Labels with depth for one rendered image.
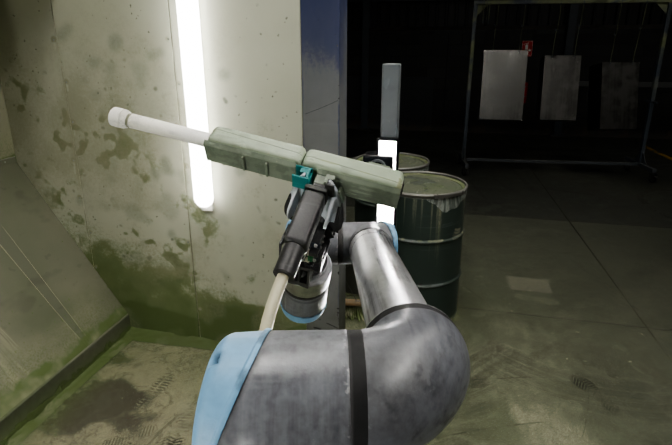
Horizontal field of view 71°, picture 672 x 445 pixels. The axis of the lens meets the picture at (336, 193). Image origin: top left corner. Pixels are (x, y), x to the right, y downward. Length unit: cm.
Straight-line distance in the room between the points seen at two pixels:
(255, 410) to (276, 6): 203
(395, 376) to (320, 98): 191
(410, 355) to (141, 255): 256
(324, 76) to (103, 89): 118
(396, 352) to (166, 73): 224
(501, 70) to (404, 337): 664
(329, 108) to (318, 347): 187
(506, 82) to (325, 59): 499
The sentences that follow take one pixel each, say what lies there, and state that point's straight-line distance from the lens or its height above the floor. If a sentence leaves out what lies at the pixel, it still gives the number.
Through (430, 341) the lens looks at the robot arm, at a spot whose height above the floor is 142.
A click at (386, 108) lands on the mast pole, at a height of 152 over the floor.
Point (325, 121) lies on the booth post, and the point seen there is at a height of 136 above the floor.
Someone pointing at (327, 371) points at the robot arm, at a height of 142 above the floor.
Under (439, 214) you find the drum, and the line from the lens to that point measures 282.
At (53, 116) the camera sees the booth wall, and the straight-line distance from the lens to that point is 300.
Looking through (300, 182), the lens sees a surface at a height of 149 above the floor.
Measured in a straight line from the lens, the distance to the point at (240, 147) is 74.
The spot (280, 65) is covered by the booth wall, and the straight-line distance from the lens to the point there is 229.
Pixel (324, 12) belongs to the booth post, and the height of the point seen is 184.
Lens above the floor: 167
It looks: 17 degrees down
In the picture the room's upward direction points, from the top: straight up
